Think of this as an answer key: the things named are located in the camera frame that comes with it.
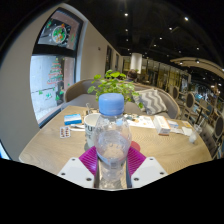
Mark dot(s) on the green leafy potted plant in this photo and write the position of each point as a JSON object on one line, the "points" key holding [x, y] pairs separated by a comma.
{"points": [[113, 85]]}

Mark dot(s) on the small white paper packet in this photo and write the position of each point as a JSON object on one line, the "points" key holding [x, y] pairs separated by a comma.
{"points": [[77, 127]]}

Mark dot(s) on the small blue box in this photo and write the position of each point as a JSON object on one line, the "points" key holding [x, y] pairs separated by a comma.
{"points": [[72, 119]]}

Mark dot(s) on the group of ceiling spotlights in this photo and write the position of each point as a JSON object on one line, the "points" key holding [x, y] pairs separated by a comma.
{"points": [[156, 33]]}

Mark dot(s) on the white and orange carton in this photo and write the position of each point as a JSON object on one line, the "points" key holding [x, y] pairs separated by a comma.
{"points": [[161, 125]]}

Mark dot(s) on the grey zigzag cushion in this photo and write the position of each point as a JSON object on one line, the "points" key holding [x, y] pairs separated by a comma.
{"points": [[151, 101]]}

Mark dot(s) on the pill blister pack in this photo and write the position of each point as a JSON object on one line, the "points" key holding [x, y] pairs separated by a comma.
{"points": [[65, 132]]}

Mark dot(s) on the flat round red coaster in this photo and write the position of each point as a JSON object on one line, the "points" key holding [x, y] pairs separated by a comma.
{"points": [[136, 146]]}

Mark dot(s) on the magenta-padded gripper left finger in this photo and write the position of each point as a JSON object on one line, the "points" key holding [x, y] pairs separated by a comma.
{"points": [[76, 173]]}

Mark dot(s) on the white printed mug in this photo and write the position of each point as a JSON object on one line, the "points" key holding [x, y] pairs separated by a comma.
{"points": [[90, 128]]}

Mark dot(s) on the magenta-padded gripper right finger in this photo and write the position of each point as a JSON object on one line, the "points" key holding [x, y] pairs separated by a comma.
{"points": [[148, 171]]}

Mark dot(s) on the grey curved sofa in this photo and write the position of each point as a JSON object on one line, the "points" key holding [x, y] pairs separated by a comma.
{"points": [[77, 91]]}

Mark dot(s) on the white round pillar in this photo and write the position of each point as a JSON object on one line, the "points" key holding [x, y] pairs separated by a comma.
{"points": [[136, 62]]}

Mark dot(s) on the clear blue-capped plastic bottle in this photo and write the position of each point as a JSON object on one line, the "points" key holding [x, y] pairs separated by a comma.
{"points": [[111, 140]]}

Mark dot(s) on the printed paper leaflet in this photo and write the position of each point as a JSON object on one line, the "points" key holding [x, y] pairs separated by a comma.
{"points": [[141, 121]]}

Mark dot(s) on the christmas tree window sticker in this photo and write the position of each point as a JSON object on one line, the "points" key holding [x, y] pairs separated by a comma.
{"points": [[55, 73]]}

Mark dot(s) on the group of round-backed chairs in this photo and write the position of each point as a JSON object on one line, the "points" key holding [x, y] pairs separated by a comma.
{"points": [[203, 110]]}

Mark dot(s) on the clear plastic cup with straw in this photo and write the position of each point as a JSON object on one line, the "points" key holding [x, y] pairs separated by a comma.
{"points": [[194, 133]]}

